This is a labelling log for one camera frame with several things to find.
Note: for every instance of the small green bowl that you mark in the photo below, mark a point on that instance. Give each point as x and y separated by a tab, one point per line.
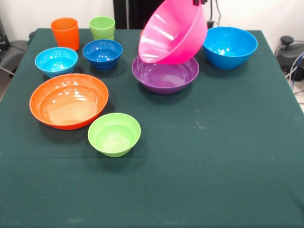
114	135

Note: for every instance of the dark green tablecloth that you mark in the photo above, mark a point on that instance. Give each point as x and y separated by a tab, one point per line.
152	190

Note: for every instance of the grey wheeled floor base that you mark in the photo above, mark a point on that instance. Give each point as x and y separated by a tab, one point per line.
14	53
291	51

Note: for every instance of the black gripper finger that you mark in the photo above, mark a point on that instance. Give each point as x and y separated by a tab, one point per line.
204	1
196	2

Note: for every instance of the purple bowl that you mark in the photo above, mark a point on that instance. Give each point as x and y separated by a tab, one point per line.
166	78

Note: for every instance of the small dark blue bowl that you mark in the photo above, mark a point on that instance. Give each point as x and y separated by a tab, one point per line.
102	53

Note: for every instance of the green cup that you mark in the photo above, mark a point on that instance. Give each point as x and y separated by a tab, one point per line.
102	27

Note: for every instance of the wide orange bowl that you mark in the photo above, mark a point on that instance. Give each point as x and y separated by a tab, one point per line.
69	104

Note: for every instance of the small light blue bowl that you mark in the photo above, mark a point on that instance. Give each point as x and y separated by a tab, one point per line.
56	62

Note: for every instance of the large pink bowl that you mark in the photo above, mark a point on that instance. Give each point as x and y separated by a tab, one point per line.
173	38

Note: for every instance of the orange cup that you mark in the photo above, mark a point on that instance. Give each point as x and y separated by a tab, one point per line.
66	34

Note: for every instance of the medium blue bowl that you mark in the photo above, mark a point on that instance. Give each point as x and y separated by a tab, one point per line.
229	48

